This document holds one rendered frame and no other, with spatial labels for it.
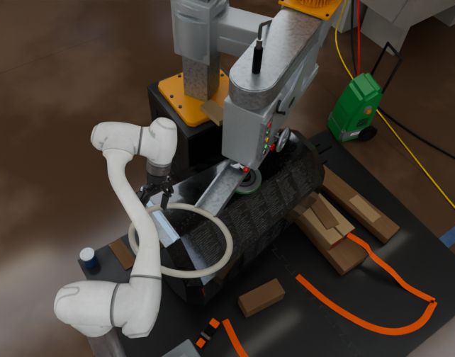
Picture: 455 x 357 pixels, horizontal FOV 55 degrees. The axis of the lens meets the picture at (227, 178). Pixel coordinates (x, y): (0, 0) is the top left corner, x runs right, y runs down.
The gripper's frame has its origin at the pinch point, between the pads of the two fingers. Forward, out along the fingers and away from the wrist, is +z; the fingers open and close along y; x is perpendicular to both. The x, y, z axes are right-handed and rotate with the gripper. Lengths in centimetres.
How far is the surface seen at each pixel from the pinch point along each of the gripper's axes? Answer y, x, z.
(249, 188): 90, 11, 31
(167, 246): 42, 24, 62
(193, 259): 50, 9, 65
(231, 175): 72, 14, 17
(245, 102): 55, 6, -35
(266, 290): 105, -17, 106
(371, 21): 383, 94, -23
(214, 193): 57, 12, 22
